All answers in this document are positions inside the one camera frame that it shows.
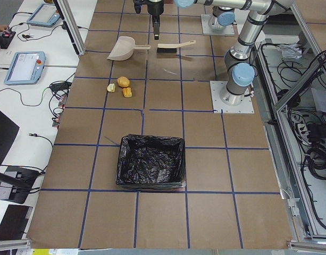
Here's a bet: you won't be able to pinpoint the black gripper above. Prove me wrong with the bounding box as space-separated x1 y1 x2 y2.
147 0 163 40

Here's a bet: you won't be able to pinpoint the beige hand brush black bristles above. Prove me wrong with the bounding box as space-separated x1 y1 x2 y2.
156 40 196 53

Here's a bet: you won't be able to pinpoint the beige plastic dustpan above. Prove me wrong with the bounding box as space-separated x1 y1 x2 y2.
107 36 151 61

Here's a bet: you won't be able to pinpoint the brown potato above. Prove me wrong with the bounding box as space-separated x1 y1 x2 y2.
117 76 130 88

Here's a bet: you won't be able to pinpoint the orange bread piece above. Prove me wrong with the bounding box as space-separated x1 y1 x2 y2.
122 87 132 98

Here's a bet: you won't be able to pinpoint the pale apple piece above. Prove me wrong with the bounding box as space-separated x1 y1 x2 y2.
106 83 116 93

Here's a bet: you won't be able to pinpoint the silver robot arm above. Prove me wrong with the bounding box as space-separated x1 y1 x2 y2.
175 1 266 106
208 6 235 30

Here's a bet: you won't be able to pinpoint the far blue teach pendant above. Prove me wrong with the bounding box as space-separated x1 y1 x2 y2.
27 3 60 27

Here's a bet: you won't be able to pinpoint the blue teach pendant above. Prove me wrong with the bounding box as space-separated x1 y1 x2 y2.
27 3 60 27
4 51 46 86

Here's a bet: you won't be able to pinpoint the crumpled white paper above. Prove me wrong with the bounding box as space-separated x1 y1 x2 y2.
276 43 302 59

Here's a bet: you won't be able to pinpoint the near blue teach pendant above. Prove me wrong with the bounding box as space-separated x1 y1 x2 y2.
4 51 46 86

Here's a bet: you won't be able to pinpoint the white power strip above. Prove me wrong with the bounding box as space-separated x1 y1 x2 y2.
290 112 311 146

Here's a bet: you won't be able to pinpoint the black power adapter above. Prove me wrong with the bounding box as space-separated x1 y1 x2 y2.
307 124 326 138

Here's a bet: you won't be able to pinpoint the black monitor stand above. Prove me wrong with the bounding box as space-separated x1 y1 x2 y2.
0 166 40 204

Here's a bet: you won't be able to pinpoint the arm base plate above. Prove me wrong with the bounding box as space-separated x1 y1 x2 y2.
200 12 235 36
210 81 254 114

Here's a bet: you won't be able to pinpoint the aluminium frame post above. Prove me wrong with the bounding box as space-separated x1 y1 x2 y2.
53 0 86 56

